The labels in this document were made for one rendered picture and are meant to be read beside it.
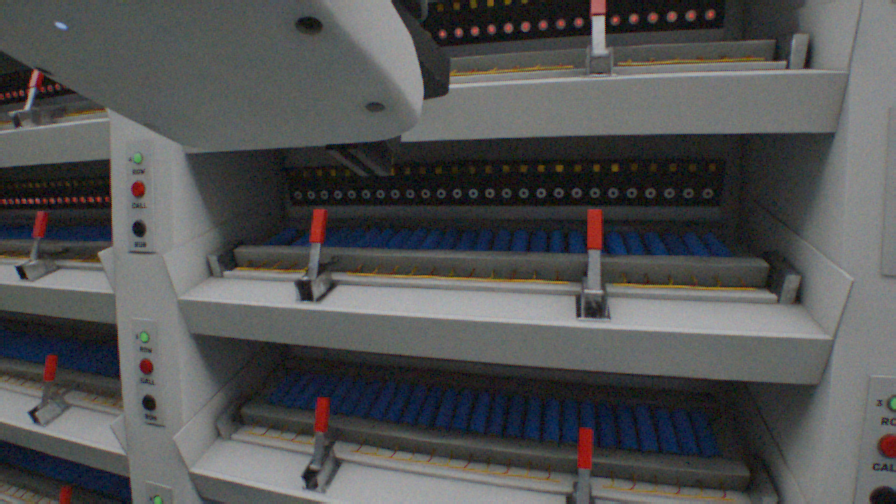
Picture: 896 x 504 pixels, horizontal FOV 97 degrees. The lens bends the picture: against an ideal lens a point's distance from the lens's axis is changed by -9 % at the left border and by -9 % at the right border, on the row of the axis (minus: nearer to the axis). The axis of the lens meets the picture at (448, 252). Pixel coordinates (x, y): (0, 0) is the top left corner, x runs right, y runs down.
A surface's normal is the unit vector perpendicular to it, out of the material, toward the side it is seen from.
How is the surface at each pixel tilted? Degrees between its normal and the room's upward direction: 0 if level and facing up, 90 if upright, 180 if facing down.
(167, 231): 90
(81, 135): 110
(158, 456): 90
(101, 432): 20
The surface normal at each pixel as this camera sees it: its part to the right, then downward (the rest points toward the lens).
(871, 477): -0.25, 0.07
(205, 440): 0.97, 0.03
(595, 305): -0.07, -0.91
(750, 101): -0.23, 0.40
